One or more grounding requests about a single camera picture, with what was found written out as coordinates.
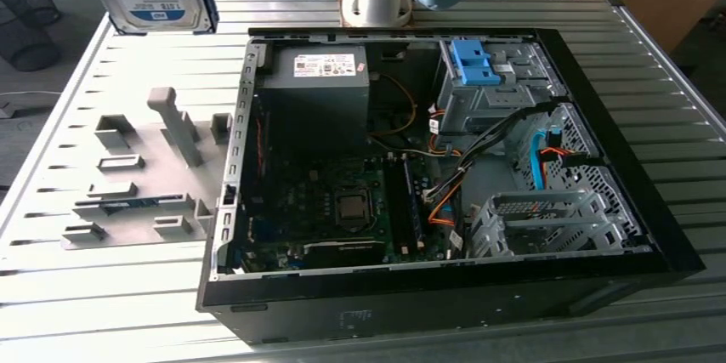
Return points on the green motherboard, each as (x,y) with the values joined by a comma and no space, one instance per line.
(296,210)

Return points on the black open PC case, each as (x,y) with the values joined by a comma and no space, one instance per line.
(397,303)

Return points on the blue plastic drive latch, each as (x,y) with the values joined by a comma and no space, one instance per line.
(474,65)

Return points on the black graphics card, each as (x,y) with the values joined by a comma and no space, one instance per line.
(346,252)

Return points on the metal disk bay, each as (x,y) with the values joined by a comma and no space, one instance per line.
(540,205)

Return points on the blue RAM stick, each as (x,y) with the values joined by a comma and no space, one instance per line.
(414,205)

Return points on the grey metal drive cage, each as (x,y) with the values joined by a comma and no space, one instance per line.
(500,103)

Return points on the grey parts rack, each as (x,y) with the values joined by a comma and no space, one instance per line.
(142,227)

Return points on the black RAM slot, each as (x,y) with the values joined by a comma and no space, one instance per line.
(396,205)

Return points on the grey Dell power supply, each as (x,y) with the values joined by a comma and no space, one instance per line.
(318,108)

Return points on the silver CPU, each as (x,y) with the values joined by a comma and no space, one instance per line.
(353,205)

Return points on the black mesh wastebasket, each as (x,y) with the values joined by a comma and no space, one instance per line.
(29,40)

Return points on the CPU socket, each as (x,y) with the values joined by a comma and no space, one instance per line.
(354,224)

